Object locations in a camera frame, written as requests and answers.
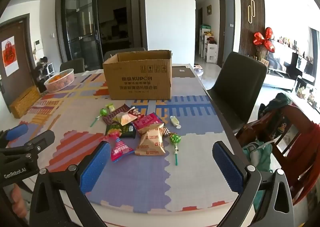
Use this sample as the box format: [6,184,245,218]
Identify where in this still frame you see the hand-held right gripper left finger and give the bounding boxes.
[29,140,112,227]

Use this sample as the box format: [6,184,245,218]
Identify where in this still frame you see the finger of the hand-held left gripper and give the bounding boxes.
[14,129,55,160]
[0,123,29,148]

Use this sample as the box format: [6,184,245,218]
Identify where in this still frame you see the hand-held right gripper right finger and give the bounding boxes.
[212,141,295,227]

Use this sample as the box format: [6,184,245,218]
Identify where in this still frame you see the red white snack packet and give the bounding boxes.
[128,108,148,120]

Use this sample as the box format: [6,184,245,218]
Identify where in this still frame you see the brown cardboard box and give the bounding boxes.
[102,50,173,101]

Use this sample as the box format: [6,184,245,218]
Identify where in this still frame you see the person's left hand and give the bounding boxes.
[10,183,28,219]

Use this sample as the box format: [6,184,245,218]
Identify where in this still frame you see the yellow woven box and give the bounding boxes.
[9,86,42,119]

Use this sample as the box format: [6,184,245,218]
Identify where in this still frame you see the pink triangular snack packet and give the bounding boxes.
[107,134,135,162]

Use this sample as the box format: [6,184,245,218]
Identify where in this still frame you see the teal backpack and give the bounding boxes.
[241,141,273,207]

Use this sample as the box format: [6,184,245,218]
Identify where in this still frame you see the dark green snack packet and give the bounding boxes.
[105,122,137,139]

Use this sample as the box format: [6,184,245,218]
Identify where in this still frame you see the colourful patterned table mat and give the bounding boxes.
[6,65,223,214]

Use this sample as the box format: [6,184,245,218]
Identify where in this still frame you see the green lollipop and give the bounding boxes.
[169,133,181,166]
[90,108,108,127]

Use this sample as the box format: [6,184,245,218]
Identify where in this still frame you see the yellow orange snack packet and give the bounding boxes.
[112,112,137,126]

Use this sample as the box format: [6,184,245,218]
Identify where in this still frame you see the large beige snack packet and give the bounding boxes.
[135,129,166,156]

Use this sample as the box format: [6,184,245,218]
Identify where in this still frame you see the pink plastic basket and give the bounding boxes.
[44,68,75,93]

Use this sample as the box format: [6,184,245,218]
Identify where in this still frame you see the orange fruits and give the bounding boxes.
[49,73,67,83]

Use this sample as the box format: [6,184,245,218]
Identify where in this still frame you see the small beige snack packet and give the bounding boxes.
[137,123,165,135]

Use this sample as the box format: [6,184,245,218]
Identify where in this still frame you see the red wooden chair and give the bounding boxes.
[236,105,320,205]

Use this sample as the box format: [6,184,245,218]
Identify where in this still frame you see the white red paper poster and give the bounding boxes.
[1,36,20,77]

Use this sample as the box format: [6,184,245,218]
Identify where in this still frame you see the dark upholstered chair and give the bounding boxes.
[59,58,85,74]
[207,52,268,134]

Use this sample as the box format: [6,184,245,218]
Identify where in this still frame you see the dark green cloth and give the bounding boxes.
[259,93,292,127]

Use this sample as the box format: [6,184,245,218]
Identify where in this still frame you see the brown entry door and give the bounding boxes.
[0,17,38,113]

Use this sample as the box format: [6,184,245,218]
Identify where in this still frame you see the white shelf unit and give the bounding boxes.
[199,24,218,63]

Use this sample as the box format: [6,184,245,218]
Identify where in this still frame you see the black framed glass door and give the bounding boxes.
[55,0,148,68]

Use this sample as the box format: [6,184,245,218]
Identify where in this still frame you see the red foil balloon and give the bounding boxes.
[253,27,276,53]

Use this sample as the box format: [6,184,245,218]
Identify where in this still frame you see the grey room door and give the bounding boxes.
[219,0,235,68]

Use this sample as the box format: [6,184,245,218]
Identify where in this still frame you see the gold wall ornament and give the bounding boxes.
[247,1,255,25]

